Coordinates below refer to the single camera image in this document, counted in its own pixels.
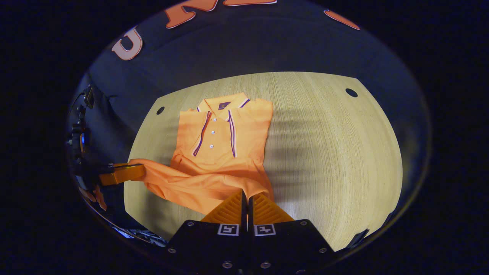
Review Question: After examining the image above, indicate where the black backdrop cloth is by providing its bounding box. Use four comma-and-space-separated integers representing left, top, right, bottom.
69, 0, 428, 153

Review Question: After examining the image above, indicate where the orange T-shirt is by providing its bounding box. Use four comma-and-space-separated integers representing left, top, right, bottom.
128, 92, 275, 216

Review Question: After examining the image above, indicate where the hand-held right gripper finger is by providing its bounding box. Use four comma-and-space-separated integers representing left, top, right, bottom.
248, 192, 335, 275
166, 189, 248, 275

